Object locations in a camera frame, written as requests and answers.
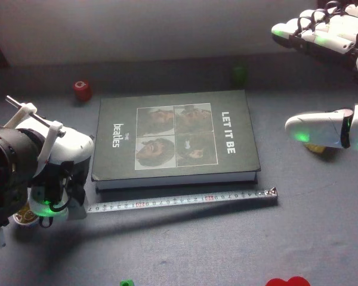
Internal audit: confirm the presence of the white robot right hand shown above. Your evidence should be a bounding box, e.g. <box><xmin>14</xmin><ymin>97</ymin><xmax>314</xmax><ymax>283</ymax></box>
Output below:
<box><xmin>270</xmin><ymin>1</ymin><xmax>358</xmax><ymax>153</ymax></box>

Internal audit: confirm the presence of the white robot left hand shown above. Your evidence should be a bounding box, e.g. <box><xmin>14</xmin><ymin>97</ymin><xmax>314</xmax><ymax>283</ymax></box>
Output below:
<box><xmin>16</xmin><ymin>117</ymin><xmax>95</xmax><ymax>229</ymax></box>

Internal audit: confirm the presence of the grey tape measure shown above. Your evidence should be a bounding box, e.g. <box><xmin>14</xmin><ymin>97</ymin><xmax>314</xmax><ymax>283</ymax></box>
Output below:
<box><xmin>67</xmin><ymin>186</ymin><xmax>279</xmax><ymax>222</ymax></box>

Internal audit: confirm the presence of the black Let It Be book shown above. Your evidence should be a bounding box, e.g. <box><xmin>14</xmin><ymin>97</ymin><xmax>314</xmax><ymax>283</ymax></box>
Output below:
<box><xmin>91</xmin><ymin>89</ymin><xmax>262</xmax><ymax>191</ymax></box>

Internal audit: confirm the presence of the red cylinder block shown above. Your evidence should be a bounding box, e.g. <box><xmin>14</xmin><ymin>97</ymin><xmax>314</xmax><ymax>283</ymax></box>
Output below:
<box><xmin>72</xmin><ymin>79</ymin><xmax>94</xmax><ymax>102</ymax></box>

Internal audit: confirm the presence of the small toy soup bowl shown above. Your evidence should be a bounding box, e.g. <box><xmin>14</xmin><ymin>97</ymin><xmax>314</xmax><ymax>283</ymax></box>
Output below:
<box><xmin>12</xmin><ymin>205</ymin><xmax>39</xmax><ymax>229</ymax></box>

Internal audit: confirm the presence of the green cylinder block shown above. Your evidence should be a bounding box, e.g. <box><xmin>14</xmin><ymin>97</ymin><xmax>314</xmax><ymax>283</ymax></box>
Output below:
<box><xmin>232</xmin><ymin>62</ymin><xmax>248</xmax><ymax>87</ymax></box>

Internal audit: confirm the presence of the yellow spiral toy block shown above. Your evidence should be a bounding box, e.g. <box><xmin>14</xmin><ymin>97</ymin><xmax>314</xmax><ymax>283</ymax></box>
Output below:
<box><xmin>304</xmin><ymin>142</ymin><xmax>328</xmax><ymax>153</ymax></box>

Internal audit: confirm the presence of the pale upright board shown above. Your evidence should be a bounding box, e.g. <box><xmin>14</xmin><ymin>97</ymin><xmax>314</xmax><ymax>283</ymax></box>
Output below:
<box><xmin>0</xmin><ymin>0</ymin><xmax>320</xmax><ymax>65</ymax></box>

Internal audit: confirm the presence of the grey table cloth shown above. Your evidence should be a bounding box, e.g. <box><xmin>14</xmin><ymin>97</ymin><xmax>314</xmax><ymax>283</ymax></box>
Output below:
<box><xmin>0</xmin><ymin>52</ymin><xmax>358</xmax><ymax>286</ymax></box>

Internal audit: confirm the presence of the red heart-shaped toy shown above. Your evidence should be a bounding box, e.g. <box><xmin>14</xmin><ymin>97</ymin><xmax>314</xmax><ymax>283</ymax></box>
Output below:
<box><xmin>264</xmin><ymin>276</ymin><xmax>311</xmax><ymax>286</ymax></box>

